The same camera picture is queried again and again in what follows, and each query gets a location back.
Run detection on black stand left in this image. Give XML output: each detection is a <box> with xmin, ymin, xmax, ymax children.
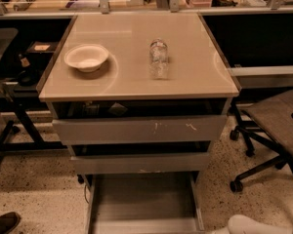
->
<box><xmin>0</xmin><ymin>28</ymin><xmax>65</xmax><ymax>155</ymax></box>

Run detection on grey bottom drawer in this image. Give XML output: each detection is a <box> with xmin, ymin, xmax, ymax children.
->
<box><xmin>85</xmin><ymin>172</ymin><xmax>204</xmax><ymax>234</ymax></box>

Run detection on dark box with label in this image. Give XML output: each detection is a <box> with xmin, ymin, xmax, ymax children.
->
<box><xmin>26</xmin><ymin>41</ymin><xmax>58</xmax><ymax>54</ymax></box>

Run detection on grey drawer cabinet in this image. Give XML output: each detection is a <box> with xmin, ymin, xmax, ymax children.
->
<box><xmin>35</xmin><ymin>12</ymin><xmax>242</xmax><ymax>186</ymax></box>

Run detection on black office chair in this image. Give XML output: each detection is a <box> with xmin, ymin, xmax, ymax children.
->
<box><xmin>230</xmin><ymin>89</ymin><xmax>293</xmax><ymax>192</ymax></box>

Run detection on grey middle drawer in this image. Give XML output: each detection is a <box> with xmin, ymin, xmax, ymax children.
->
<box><xmin>71</xmin><ymin>141</ymin><xmax>210</xmax><ymax>175</ymax></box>

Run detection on black round object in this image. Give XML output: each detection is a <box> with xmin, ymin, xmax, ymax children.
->
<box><xmin>17</xmin><ymin>69</ymin><xmax>39</xmax><ymax>86</ymax></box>

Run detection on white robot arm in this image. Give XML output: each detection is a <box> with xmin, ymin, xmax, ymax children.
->
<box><xmin>207</xmin><ymin>214</ymin><xmax>293</xmax><ymax>234</ymax></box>

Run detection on white paper bowl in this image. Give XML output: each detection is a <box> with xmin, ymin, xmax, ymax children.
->
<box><xmin>64</xmin><ymin>44</ymin><xmax>109</xmax><ymax>73</ymax></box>

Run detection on clear plastic water bottle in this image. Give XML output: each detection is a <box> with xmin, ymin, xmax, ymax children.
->
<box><xmin>149</xmin><ymin>38</ymin><xmax>168</xmax><ymax>79</ymax></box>

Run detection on black cable on floor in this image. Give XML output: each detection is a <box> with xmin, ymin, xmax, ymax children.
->
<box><xmin>83</xmin><ymin>182</ymin><xmax>90</xmax><ymax>205</ymax></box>

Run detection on grey drawer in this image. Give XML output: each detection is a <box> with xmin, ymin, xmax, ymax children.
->
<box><xmin>52</xmin><ymin>98</ymin><xmax>229</xmax><ymax>145</ymax></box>
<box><xmin>71</xmin><ymin>141</ymin><xmax>210</xmax><ymax>175</ymax></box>
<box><xmin>85</xmin><ymin>172</ymin><xmax>204</xmax><ymax>234</ymax></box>

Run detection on grey top drawer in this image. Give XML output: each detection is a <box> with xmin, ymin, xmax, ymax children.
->
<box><xmin>52</xmin><ymin>98</ymin><xmax>229</xmax><ymax>145</ymax></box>

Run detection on dark shoe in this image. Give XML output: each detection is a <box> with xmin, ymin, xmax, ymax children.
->
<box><xmin>0</xmin><ymin>212</ymin><xmax>21</xmax><ymax>234</ymax></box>

